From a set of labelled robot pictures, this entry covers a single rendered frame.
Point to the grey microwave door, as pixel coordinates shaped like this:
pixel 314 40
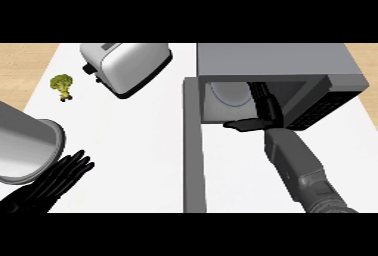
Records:
pixel 191 146

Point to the grey microwave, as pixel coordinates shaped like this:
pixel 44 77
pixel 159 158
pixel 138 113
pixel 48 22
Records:
pixel 280 76

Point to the green broccoli floret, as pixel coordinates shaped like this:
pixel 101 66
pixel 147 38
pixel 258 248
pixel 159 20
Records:
pixel 62 85

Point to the white microwave turntable plate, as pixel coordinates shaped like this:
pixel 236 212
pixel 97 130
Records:
pixel 230 94

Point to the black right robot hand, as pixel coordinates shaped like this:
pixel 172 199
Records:
pixel 262 106

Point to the silver toaster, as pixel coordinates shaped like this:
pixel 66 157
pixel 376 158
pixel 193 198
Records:
pixel 128 66

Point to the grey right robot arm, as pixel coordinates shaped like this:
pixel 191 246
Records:
pixel 299 163

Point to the grey cylindrical pot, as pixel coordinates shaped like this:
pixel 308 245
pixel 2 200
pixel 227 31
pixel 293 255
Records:
pixel 26 146

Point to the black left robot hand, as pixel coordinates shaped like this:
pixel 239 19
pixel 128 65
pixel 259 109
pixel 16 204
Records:
pixel 53 180

